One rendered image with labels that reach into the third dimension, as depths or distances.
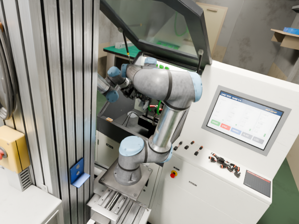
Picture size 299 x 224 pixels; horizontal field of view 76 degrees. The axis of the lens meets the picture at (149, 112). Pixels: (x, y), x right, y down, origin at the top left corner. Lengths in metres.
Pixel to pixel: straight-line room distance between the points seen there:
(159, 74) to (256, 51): 6.68
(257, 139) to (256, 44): 5.91
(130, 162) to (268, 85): 1.01
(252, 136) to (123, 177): 0.92
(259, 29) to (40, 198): 7.01
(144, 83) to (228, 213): 1.16
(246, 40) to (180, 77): 6.56
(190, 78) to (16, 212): 0.72
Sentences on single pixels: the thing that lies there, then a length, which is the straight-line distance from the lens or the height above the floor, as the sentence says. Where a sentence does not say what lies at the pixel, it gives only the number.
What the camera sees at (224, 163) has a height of 1.01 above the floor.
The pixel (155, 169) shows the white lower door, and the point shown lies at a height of 0.73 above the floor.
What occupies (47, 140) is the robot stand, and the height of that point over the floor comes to 1.47.
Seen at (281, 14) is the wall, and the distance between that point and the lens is 7.29.
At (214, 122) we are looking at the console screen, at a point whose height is 1.19.
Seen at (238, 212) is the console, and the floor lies 0.77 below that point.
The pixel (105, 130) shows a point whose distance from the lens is 1.74.
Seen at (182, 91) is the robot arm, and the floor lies 1.62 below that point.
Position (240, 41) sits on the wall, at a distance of 7.22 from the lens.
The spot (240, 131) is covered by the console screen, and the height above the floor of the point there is 1.20.
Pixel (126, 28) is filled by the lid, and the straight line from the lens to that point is 1.62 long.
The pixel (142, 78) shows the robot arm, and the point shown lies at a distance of 0.70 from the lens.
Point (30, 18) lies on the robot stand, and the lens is 0.52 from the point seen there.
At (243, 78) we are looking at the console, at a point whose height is 1.53.
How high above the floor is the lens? 1.87
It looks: 29 degrees down
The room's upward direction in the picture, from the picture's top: 11 degrees clockwise
